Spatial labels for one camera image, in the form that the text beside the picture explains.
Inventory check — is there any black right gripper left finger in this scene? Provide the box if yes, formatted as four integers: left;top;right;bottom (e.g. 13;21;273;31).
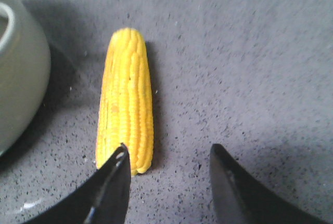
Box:
26;143;131;223

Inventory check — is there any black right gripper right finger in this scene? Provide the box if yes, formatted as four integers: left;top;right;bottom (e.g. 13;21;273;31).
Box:
210;143;324;223

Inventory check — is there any yellow corn cob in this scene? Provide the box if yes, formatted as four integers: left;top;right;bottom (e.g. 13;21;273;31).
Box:
95;28;154;176

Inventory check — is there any light green electric cooking pot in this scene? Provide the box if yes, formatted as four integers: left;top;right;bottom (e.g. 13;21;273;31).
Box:
1;0;51;154

